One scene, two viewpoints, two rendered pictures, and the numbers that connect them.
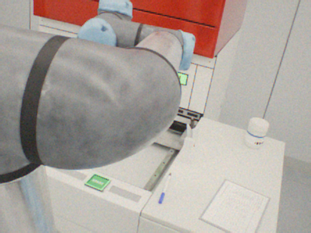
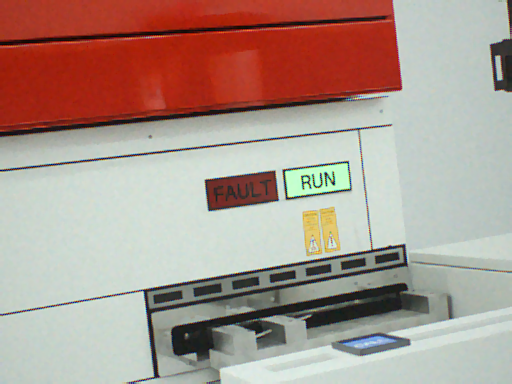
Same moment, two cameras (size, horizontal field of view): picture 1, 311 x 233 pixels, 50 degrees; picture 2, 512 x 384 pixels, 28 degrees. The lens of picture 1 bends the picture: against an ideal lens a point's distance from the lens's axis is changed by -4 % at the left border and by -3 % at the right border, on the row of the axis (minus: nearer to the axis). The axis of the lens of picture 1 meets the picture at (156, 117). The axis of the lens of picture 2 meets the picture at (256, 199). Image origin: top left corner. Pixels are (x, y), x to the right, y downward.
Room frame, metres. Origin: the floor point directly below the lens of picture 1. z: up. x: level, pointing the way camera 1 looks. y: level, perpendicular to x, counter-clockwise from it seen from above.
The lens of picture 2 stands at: (0.15, 1.09, 1.17)
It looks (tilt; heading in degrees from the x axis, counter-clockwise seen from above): 3 degrees down; 319
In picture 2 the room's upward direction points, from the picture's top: 7 degrees counter-clockwise
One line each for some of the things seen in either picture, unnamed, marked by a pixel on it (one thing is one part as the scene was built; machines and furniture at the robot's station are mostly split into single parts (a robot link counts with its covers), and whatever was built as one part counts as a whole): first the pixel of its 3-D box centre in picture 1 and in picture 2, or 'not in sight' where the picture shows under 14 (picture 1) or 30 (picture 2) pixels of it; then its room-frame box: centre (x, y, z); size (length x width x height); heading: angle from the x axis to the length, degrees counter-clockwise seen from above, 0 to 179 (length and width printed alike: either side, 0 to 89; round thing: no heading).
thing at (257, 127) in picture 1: (256, 133); not in sight; (1.10, -0.37, 1.01); 0.07 x 0.07 x 0.10
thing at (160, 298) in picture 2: (150, 102); (282, 276); (1.32, 0.03, 0.96); 0.44 x 0.01 x 0.02; 73
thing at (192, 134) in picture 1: (190, 141); not in sight; (0.93, -0.12, 1.03); 0.06 x 0.04 x 0.13; 163
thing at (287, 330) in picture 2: not in sight; (283, 328); (1.26, 0.10, 0.89); 0.08 x 0.03 x 0.03; 163
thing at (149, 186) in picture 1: (159, 172); not in sight; (1.01, -0.04, 0.84); 0.50 x 0.02 x 0.03; 163
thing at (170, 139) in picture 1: (147, 131); (332, 338); (1.23, 0.03, 0.87); 0.36 x 0.08 x 0.03; 73
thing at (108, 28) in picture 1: (110, 37); not in sight; (0.66, 0.12, 1.40); 0.11 x 0.11 x 0.08; 86
